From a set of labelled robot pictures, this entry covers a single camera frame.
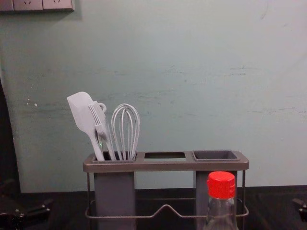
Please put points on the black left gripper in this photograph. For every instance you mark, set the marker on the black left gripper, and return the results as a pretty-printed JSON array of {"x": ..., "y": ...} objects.
[{"x": 10, "y": 220}]

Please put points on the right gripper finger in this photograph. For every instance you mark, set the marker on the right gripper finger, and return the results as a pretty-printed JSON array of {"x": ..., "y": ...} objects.
[{"x": 301, "y": 204}]

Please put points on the clear bottle with red cap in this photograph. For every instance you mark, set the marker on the clear bottle with red cap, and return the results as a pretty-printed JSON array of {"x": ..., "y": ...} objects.
[{"x": 220, "y": 187}]

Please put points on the grey plastic rack bin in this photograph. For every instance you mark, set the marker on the grey plastic rack bin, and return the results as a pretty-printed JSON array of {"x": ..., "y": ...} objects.
[
  {"x": 216, "y": 155},
  {"x": 112, "y": 191}
]

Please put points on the white silicone spatula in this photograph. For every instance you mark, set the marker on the white silicone spatula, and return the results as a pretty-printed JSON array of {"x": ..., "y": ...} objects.
[{"x": 80, "y": 107}]

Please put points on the white slotted utensil with loop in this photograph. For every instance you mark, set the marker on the white slotted utensil with loop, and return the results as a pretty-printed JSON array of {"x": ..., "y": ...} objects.
[{"x": 99, "y": 119}]

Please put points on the black table cloth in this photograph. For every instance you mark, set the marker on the black table cloth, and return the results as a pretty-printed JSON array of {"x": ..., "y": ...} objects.
[{"x": 163, "y": 198}]

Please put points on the grey metal utensil rack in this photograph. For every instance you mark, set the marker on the grey metal utensil rack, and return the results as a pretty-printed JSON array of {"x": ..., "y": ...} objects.
[{"x": 165, "y": 165}]

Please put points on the grey wall socket panel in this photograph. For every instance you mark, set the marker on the grey wall socket panel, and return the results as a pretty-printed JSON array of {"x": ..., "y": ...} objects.
[{"x": 36, "y": 4}]

